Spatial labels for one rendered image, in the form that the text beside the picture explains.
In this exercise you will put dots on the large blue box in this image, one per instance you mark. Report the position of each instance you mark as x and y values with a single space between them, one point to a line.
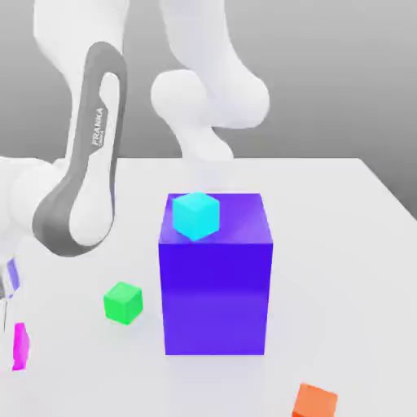
215 293

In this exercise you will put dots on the small green cube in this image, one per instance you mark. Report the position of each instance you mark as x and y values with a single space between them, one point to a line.
123 303

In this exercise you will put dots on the small cyan cube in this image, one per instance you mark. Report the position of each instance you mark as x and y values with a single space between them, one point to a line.
195 215

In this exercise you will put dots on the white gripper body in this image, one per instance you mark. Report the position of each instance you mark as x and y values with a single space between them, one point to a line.
4 317

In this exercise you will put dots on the small orange cube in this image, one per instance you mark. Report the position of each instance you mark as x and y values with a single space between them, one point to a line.
314 401

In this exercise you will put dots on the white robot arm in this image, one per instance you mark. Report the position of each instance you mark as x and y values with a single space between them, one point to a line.
91 202

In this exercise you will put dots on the small magenta cube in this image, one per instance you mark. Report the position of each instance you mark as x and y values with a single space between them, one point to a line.
20 347

